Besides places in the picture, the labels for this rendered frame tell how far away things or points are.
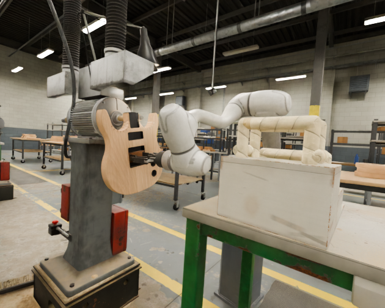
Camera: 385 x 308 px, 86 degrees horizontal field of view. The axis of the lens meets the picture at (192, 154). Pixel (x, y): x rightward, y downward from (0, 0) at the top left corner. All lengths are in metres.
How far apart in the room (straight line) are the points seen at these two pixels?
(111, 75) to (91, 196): 0.76
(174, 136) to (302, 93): 11.63
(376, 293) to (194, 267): 0.44
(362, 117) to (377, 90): 1.22
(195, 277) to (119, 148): 0.61
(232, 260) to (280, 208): 1.16
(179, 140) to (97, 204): 0.92
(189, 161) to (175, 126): 0.14
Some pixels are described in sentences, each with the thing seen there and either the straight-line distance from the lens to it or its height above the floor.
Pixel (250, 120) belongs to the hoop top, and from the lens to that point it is 0.57.
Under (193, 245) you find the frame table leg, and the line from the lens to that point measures 0.70.
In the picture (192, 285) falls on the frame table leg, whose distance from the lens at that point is 0.75.
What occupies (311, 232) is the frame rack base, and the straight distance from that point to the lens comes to 0.53.
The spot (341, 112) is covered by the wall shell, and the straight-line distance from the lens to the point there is 11.85.
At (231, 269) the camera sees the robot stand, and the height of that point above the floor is 0.26.
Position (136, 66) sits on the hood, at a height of 1.48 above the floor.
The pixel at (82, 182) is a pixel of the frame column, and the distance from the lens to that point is 1.45.
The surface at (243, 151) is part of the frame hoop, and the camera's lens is 0.57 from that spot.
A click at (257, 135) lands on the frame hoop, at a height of 1.17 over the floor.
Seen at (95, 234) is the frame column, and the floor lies 0.50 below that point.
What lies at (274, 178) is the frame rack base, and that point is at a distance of 0.53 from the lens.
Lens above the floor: 1.13
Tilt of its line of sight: 3 degrees down
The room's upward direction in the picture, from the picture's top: 4 degrees clockwise
